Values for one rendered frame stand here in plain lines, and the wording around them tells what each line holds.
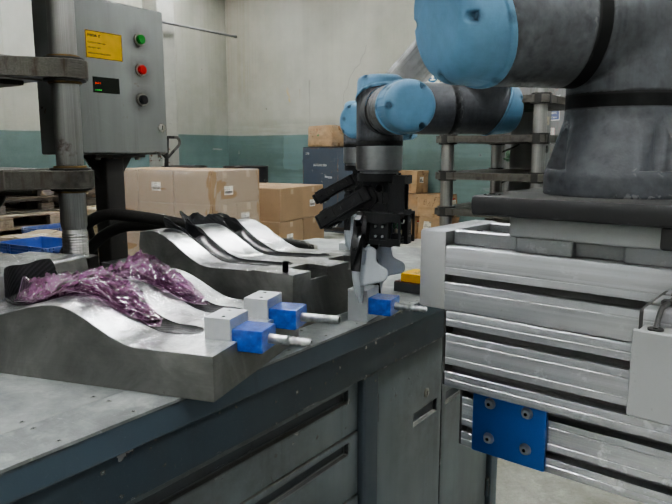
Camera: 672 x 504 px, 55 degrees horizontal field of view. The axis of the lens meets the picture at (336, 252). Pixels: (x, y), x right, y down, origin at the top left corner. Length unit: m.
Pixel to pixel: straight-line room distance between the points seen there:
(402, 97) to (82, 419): 0.56
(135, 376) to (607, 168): 0.56
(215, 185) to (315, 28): 4.80
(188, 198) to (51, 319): 4.25
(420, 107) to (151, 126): 1.14
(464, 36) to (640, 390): 0.32
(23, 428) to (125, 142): 1.21
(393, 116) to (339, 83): 8.14
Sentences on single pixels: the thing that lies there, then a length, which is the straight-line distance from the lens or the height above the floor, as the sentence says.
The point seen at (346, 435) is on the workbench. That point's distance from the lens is 1.20.
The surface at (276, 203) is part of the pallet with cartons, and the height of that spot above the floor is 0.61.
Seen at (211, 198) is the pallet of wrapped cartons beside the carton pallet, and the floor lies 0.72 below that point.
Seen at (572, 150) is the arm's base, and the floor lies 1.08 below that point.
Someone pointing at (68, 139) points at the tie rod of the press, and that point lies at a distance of 1.62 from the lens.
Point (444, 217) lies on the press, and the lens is 5.29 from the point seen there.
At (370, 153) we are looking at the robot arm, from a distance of 1.02.
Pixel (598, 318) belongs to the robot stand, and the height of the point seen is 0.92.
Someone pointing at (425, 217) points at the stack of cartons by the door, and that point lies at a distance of 7.87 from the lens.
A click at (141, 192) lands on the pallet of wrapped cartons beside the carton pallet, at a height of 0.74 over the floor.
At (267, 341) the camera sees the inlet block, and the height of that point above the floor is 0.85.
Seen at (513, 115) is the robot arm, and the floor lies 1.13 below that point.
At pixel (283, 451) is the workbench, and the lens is 1.06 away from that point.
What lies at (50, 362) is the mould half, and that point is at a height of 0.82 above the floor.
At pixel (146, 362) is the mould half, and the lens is 0.79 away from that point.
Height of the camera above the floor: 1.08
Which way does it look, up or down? 9 degrees down
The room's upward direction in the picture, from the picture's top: straight up
